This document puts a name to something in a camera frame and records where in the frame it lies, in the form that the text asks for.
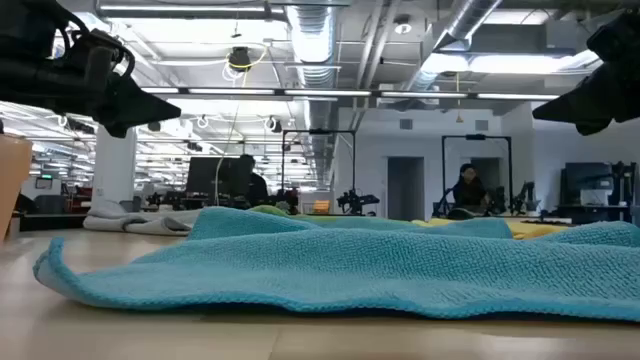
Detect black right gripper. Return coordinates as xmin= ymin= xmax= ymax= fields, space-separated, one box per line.
xmin=531 ymin=6 xmax=640 ymax=137

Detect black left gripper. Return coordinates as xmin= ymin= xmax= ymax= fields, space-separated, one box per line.
xmin=0 ymin=52 xmax=183 ymax=140

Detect grey waffle microfiber towel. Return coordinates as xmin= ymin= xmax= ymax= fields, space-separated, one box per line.
xmin=82 ymin=199 xmax=204 ymax=237

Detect yellow microfiber towel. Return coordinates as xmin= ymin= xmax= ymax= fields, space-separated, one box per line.
xmin=409 ymin=217 xmax=574 ymax=241

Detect green microfiber towel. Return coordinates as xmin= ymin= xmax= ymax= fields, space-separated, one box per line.
xmin=248 ymin=203 xmax=421 ymax=225

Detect blue microfiber towel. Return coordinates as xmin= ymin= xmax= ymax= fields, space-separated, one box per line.
xmin=32 ymin=206 xmax=640 ymax=324

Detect white pillar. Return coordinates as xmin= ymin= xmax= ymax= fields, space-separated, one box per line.
xmin=91 ymin=124 xmax=138 ymax=204

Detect black computer monitor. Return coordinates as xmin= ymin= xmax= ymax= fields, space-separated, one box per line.
xmin=564 ymin=161 xmax=614 ymax=194
xmin=185 ymin=156 xmax=251 ymax=197

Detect black desk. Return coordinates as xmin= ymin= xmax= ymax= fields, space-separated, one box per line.
xmin=555 ymin=202 xmax=639 ymax=226

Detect orange plastic bin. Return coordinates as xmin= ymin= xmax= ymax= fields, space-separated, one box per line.
xmin=0 ymin=133 xmax=34 ymax=245

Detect person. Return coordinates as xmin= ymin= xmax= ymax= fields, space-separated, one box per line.
xmin=238 ymin=153 xmax=270 ymax=209
xmin=451 ymin=162 xmax=495 ymax=214

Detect black beam with light strips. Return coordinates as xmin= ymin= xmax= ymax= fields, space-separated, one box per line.
xmin=141 ymin=85 xmax=561 ymax=102

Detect black gantry frame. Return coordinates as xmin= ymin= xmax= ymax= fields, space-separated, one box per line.
xmin=441 ymin=133 xmax=514 ymax=216
xmin=281 ymin=128 xmax=358 ymax=194

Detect black ceiling-hung camera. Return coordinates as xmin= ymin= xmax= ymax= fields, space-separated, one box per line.
xmin=227 ymin=45 xmax=254 ymax=72

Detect silver ventilation duct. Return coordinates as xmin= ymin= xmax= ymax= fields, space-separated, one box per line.
xmin=284 ymin=4 xmax=341 ymax=189

